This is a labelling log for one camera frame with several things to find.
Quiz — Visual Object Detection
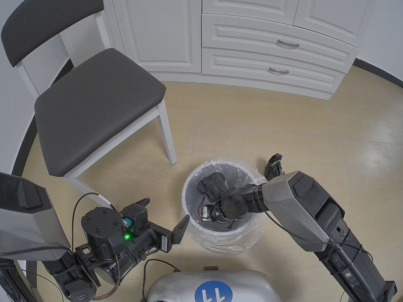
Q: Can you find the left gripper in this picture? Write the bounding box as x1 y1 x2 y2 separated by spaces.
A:
102 198 174 285

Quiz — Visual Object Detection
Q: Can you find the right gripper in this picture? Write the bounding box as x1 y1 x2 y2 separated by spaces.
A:
170 204 240 247

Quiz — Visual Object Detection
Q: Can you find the clear plastic bag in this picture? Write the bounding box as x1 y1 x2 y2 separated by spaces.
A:
180 153 269 255

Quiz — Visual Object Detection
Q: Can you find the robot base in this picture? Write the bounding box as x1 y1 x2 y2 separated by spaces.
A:
147 266 285 302

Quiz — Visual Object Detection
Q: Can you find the pale grey trash bin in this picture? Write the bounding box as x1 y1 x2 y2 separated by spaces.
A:
183 160 266 252

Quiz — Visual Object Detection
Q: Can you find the crumpled black plastic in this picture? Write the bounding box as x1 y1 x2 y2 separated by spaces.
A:
264 153 286 180

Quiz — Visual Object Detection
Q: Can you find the grey white chair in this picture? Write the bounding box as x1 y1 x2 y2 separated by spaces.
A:
1 0 177 208

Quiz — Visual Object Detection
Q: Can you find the white wardrobe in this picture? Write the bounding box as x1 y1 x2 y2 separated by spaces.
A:
99 0 378 101

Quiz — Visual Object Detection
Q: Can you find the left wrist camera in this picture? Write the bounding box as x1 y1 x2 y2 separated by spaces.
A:
121 204 149 236

